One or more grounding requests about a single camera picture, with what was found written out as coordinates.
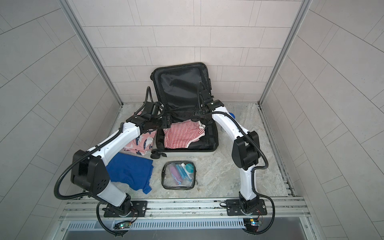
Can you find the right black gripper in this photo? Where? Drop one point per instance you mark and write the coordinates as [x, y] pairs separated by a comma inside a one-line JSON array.
[[197, 110]]

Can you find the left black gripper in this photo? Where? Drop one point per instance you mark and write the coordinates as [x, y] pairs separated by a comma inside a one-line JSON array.
[[164, 122]]

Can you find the pink shark print garment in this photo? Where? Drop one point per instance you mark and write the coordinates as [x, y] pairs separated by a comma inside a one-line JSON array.
[[141, 145]]

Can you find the red white striped garment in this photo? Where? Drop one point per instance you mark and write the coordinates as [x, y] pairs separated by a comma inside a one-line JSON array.
[[181, 135]]

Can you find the blue cloth garment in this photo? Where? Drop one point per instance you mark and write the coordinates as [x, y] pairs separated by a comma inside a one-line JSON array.
[[131, 170]]

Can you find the clear toiletry pouch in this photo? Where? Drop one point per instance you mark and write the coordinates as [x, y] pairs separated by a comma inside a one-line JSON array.
[[179, 175]]

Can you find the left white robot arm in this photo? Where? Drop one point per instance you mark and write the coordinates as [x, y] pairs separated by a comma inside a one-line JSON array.
[[89, 170]]

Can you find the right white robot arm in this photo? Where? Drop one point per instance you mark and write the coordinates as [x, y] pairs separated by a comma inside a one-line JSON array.
[[246, 152]]

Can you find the black open suitcase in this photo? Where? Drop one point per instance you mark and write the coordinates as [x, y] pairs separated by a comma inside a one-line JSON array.
[[177, 89]]

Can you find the black suitcase wheel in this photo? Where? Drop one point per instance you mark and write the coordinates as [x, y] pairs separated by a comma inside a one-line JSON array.
[[156, 154]]

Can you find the left green circuit board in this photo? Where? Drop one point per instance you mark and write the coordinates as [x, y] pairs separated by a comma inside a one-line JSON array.
[[122, 225]]

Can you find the green circuit board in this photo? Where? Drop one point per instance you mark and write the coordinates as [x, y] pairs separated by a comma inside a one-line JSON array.
[[122, 225], [252, 225]]

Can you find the right green circuit board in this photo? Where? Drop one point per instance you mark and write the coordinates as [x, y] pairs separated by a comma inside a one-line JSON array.
[[252, 225]]

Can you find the aluminium mounting rail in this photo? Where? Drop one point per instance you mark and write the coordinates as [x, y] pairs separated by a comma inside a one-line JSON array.
[[157, 209]]

